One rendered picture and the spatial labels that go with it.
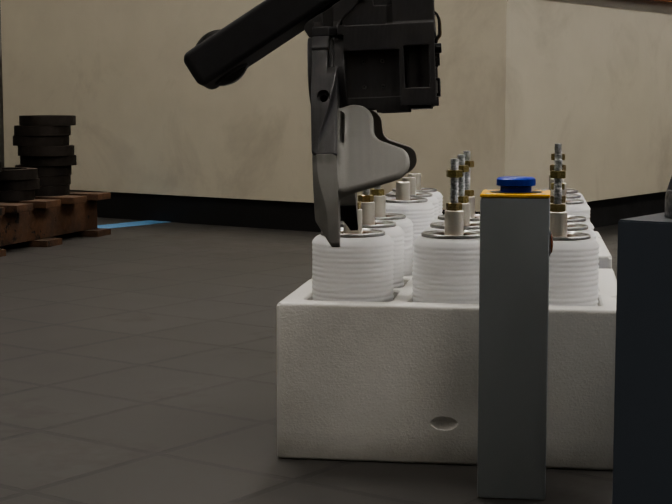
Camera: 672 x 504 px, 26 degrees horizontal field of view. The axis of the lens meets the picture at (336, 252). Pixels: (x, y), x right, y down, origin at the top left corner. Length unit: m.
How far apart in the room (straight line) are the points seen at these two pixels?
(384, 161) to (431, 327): 0.75
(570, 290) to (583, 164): 2.84
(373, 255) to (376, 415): 0.18
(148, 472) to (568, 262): 0.52
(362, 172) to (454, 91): 3.23
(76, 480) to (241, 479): 0.18
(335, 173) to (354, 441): 0.81
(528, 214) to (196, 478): 0.46
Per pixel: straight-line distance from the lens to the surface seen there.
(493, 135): 4.06
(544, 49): 4.24
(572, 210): 2.19
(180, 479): 1.60
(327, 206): 0.88
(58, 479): 1.62
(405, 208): 2.19
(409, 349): 1.63
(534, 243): 1.48
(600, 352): 1.63
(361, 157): 0.90
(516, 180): 1.49
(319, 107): 0.90
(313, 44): 0.93
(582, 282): 1.65
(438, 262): 1.65
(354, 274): 1.66
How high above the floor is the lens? 0.41
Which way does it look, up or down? 6 degrees down
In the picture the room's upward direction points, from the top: straight up
